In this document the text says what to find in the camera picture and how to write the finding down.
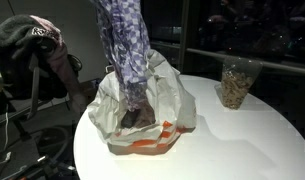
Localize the white orange plastic bag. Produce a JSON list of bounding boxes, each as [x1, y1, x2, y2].
[[87, 50, 197, 154]]

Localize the purple checkered cloth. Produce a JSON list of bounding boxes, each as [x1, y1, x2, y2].
[[89, 0, 150, 111]]

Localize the clear bag of snacks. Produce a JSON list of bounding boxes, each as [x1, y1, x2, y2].
[[221, 59, 262, 110]]

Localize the window handrail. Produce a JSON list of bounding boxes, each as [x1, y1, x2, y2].
[[151, 41, 305, 75]]

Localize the clothes on chair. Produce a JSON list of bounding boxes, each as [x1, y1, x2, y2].
[[0, 14, 86, 114]]

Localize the window frame post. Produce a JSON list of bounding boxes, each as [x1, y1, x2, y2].
[[178, 0, 190, 72]]

